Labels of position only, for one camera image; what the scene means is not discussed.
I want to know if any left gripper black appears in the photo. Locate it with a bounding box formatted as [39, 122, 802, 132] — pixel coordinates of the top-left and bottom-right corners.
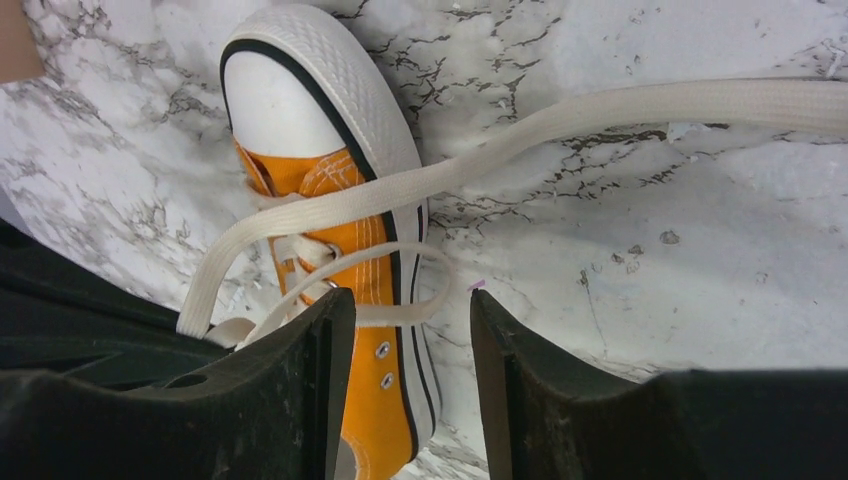
[0, 218, 230, 392]

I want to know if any white shoelace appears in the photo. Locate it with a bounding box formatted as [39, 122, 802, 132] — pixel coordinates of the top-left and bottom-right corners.
[176, 78, 847, 349]

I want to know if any peach plastic file organizer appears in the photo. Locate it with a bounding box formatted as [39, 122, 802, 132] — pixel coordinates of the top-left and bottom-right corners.
[0, 0, 45, 84]

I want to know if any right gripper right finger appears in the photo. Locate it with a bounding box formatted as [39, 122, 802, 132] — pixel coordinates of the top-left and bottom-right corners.
[470, 290, 847, 479]

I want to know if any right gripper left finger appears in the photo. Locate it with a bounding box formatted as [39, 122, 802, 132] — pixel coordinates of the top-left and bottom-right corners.
[1, 289, 355, 479]

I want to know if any orange canvas sneaker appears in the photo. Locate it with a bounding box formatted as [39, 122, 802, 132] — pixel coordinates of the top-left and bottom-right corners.
[220, 4, 442, 479]

